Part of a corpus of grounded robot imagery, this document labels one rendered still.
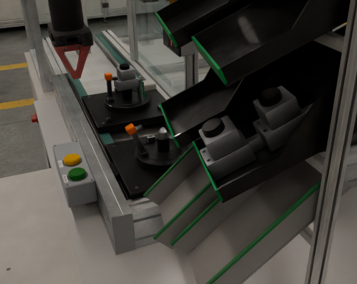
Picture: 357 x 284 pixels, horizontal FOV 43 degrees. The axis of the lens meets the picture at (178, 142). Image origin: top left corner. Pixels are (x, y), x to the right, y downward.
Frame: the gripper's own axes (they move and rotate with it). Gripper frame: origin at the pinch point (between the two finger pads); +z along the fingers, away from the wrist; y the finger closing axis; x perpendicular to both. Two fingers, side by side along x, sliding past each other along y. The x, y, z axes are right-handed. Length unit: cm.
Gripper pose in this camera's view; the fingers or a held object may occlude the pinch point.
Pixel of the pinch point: (75, 74)
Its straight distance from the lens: 89.8
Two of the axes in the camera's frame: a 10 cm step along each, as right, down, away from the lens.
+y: -3.6, -4.5, 8.2
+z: 0.4, 8.7, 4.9
